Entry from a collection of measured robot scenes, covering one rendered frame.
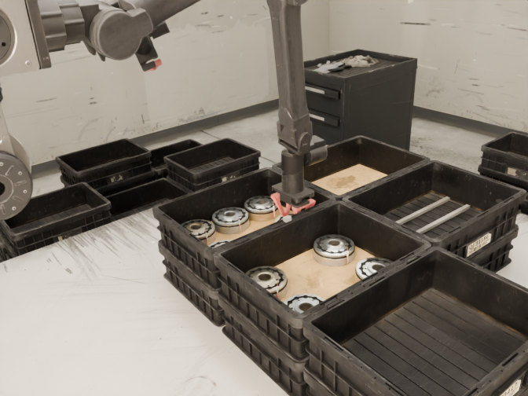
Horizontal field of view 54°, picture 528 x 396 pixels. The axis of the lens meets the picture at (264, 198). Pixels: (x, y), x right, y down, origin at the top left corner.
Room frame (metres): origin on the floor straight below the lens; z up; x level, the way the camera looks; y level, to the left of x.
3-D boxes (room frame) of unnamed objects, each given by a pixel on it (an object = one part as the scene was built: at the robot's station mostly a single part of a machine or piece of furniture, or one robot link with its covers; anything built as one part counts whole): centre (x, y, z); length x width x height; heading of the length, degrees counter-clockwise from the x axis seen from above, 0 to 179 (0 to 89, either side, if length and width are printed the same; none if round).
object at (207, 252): (1.22, 0.05, 0.92); 0.40 x 0.30 x 0.02; 126
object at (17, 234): (1.93, 0.88, 0.37); 0.40 x 0.30 x 0.45; 128
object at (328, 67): (2.96, -0.39, 0.88); 0.25 x 0.19 x 0.03; 128
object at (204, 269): (1.22, 0.05, 0.87); 0.40 x 0.30 x 0.11; 126
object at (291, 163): (1.23, -0.08, 1.04); 0.07 x 0.06 x 0.07; 128
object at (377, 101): (2.97, -0.53, 0.45); 0.60 x 0.45 x 0.90; 128
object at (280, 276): (0.98, 0.01, 0.86); 0.10 x 0.10 x 0.01
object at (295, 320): (0.98, -0.12, 0.92); 0.40 x 0.30 x 0.02; 126
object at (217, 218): (1.29, 0.10, 0.86); 0.10 x 0.10 x 0.01
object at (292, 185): (1.23, -0.08, 0.98); 0.10 x 0.07 x 0.07; 37
